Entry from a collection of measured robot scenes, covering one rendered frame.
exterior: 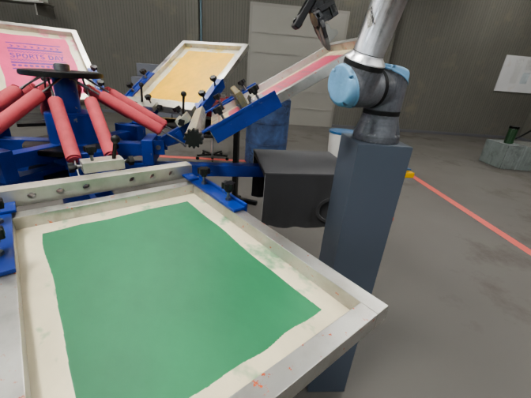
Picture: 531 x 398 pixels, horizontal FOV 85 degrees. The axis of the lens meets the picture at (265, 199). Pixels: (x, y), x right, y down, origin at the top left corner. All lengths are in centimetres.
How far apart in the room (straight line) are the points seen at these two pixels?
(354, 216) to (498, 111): 1052
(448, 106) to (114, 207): 1001
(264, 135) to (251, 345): 402
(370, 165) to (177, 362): 77
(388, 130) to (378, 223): 32
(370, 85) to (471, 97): 993
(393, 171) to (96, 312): 89
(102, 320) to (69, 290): 12
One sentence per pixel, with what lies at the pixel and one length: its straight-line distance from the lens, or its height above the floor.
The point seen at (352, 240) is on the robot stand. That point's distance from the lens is 111.
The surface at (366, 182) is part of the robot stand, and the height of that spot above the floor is 107.
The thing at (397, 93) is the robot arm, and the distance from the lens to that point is 102.
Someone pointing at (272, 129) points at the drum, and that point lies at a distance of 443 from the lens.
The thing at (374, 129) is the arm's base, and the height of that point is 124.
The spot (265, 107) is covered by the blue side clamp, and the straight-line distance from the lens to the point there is 121.
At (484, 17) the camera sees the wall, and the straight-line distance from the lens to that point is 1072.
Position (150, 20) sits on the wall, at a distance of 897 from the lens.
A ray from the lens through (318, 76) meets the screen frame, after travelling 127.
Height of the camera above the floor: 139
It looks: 24 degrees down
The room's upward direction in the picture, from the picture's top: 5 degrees clockwise
